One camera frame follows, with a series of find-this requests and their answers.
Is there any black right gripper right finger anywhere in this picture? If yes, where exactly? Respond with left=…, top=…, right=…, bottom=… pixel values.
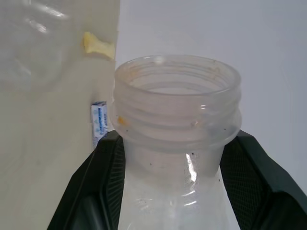
left=218, top=130, right=307, bottom=230

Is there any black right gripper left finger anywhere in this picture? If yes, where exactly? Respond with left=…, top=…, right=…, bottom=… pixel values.
left=47, top=131, right=126, bottom=230

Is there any clear wide-mouth plastic bottle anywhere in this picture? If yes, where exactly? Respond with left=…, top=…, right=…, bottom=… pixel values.
left=111, top=54, right=243, bottom=230

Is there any large translucent plastic bottle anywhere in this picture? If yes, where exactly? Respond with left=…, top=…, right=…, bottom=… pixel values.
left=0, top=0, right=118, bottom=230

